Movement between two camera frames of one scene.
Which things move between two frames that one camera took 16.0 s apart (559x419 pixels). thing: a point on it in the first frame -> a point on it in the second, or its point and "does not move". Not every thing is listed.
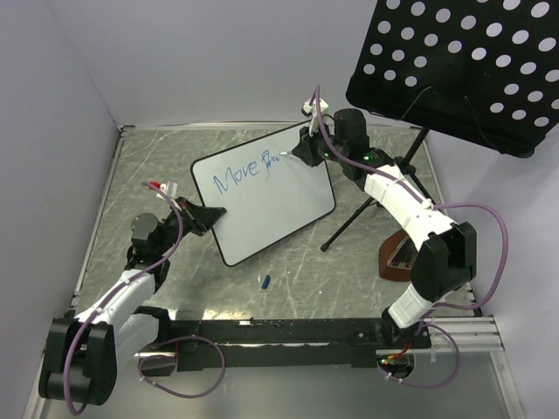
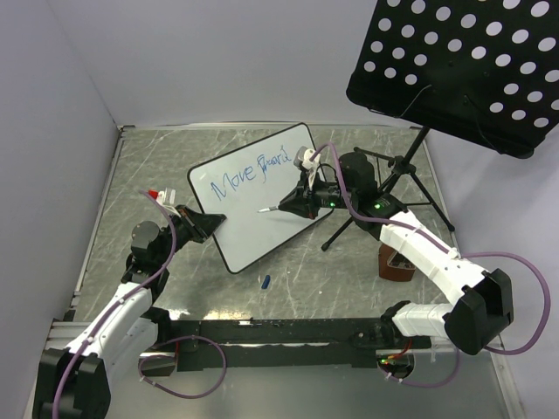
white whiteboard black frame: x=266 y=194 does not move
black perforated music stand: x=482 y=72 does not move
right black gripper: x=305 y=149 -> x=306 y=205
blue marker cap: x=265 y=282 does not move
